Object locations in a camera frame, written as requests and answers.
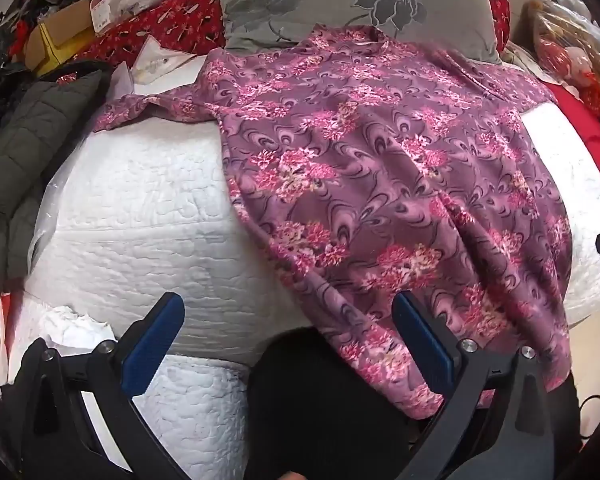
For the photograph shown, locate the black cable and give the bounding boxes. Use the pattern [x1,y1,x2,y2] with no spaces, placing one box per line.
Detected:
[577,395,600,441]

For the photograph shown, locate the purple floral shirt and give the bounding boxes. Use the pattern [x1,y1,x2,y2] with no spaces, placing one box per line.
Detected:
[94,27,573,421]

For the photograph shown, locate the cardboard box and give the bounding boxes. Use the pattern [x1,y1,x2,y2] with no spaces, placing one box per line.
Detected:
[22,0,101,68]

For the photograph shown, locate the yellow box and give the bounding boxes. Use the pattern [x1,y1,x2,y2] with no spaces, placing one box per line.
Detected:
[37,22,96,77]

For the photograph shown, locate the dark padded jacket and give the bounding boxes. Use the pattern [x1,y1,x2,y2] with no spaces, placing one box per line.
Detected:
[0,60,113,321]

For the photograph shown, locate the person's black trousers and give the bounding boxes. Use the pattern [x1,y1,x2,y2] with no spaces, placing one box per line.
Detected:
[250,327,581,480]

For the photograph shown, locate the red cloth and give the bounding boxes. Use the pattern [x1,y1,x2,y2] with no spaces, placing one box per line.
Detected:
[545,80,600,181]

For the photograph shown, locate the white quilted bedspread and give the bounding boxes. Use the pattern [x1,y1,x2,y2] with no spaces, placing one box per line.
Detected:
[7,100,600,480]

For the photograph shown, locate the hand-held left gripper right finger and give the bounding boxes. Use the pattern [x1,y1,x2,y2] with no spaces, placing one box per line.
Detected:
[392,291,586,480]

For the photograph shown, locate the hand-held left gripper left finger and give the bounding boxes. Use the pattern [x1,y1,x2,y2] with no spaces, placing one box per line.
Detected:
[0,291,201,480]

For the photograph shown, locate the clear plastic sheet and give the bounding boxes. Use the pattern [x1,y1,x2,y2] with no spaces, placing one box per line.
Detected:
[27,160,83,281]

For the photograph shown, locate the red floral pillow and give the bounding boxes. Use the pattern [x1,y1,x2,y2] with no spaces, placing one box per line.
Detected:
[77,0,511,68]

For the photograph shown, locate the plastic-wrapped plush toy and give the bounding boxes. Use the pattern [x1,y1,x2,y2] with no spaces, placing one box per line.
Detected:
[522,0,600,121]

